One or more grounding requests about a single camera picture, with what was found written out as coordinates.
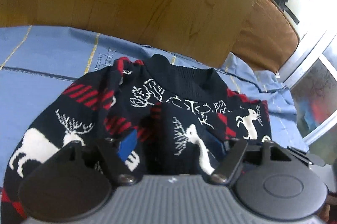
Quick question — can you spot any navy red reindeer sweater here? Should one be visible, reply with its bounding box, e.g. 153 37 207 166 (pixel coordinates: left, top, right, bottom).
1 54 271 223

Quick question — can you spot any white framed window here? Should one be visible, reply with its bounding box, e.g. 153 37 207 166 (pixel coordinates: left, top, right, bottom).
276 28 337 158

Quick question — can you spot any brown cushion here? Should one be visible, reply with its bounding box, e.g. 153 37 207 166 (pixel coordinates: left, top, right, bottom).
231 0 300 73

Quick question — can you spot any blue bed sheet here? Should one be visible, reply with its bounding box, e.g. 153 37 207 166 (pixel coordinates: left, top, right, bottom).
0 25 309 188

